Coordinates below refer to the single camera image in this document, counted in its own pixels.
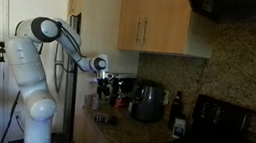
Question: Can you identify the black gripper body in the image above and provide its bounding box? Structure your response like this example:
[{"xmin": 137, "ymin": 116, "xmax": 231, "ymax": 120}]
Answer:
[{"xmin": 95, "ymin": 75, "xmax": 116, "ymax": 97}]

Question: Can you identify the dark air fryer drawer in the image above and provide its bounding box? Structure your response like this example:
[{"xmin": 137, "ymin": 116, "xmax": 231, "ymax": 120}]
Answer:
[{"xmin": 126, "ymin": 98, "xmax": 158, "ymax": 125}]

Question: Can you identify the pale soda can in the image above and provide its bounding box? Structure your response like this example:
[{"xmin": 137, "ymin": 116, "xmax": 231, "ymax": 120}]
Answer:
[{"xmin": 90, "ymin": 93, "xmax": 102, "ymax": 112}]

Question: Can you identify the red small package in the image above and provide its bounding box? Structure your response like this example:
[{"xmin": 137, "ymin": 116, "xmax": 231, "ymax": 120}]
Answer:
[{"xmin": 113, "ymin": 94, "xmax": 129, "ymax": 111}]

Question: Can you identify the black coffee maker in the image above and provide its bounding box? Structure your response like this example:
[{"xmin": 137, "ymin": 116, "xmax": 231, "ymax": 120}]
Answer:
[{"xmin": 106, "ymin": 70, "xmax": 139, "ymax": 112}]

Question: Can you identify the small black countertop device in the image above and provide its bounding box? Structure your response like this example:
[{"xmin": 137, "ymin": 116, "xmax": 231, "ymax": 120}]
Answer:
[{"xmin": 94, "ymin": 111, "xmax": 120, "ymax": 127}]

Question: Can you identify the stainless steel refrigerator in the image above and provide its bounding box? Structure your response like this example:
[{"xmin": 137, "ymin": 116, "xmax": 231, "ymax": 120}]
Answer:
[{"xmin": 43, "ymin": 11, "xmax": 91, "ymax": 142}]

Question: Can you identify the wooden base cabinet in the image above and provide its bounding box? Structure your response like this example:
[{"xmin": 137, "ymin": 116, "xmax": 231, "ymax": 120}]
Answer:
[{"xmin": 72, "ymin": 106, "xmax": 120, "ymax": 143}]

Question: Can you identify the dark glass bottle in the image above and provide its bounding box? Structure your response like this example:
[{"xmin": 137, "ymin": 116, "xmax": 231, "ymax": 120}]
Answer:
[{"xmin": 166, "ymin": 89, "xmax": 187, "ymax": 132}]

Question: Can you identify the tall wooden pantry cabinet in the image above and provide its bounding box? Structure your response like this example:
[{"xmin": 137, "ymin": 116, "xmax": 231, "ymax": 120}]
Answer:
[{"xmin": 54, "ymin": 0, "xmax": 148, "ymax": 84}]

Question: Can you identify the white labelled small container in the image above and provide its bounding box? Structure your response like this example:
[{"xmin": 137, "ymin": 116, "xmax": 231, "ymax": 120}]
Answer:
[{"xmin": 171, "ymin": 116, "xmax": 188, "ymax": 140}]

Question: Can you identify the wooden upper cabinet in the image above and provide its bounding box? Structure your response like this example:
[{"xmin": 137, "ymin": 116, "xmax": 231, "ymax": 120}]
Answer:
[{"xmin": 114, "ymin": 0, "xmax": 221, "ymax": 64}]

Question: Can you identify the dark range hood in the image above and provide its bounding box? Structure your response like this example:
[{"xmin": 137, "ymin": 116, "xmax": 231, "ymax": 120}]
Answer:
[{"xmin": 184, "ymin": 0, "xmax": 256, "ymax": 31}]

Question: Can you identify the white wall outlet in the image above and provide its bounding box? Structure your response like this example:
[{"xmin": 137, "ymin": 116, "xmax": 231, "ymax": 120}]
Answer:
[{"xmin": 162, "ymin": 89, "xmax": 171, "ymax": 106}]

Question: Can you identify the silver cabinet door handle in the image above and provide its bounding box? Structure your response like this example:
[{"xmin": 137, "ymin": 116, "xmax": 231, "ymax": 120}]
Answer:
[
  {"xmin": 133, "ymin": 17, "xmax": 143, "ymax": 45},
  {"xmin": 140, "ymin": 16, "xmax": 150, "ymax": 46}
]

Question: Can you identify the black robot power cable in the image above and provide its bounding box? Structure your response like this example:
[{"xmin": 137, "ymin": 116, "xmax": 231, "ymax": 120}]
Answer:
[{"xmin": 0, "ymin": 88, "xmax": 22, "ymax": 143}]

